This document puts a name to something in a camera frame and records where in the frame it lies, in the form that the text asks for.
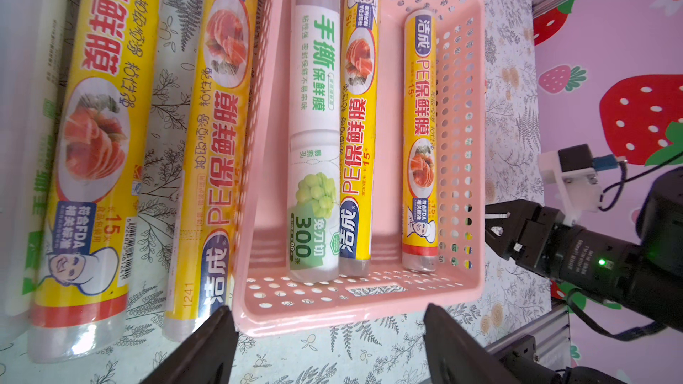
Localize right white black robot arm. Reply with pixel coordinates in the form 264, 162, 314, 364
485, 168, 682, 341

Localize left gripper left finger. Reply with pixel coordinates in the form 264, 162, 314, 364
142, 306, 239, 384

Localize yellow wrap roll blue label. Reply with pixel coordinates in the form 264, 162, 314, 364
401, 10, 439, 273

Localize aluminium front rail frame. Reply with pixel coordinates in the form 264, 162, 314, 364
486, 300, 572, 383

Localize large yellow wrap roll left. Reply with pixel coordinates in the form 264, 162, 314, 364
28, 0, 161, 364

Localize yellow wrap roll red label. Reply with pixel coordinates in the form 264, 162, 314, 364
339, 0, 380, 277

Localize clear white wrap roll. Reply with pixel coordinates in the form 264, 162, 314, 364
287, 0, 341, 283

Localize pink plastic perforated basket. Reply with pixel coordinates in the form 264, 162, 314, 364
232, 0, 486, 337

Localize slim yellow wrap roll left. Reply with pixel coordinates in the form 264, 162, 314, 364
162, 0, 258, 342

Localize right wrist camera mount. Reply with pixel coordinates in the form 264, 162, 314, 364
538, 144, 628, 226

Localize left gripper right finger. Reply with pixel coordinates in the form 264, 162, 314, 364
423, 303, 519, 384

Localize white green wrap roll left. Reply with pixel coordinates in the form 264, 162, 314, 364
1, 0, 68, 342

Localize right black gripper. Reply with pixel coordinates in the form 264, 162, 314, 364
485, 199, 682, 331

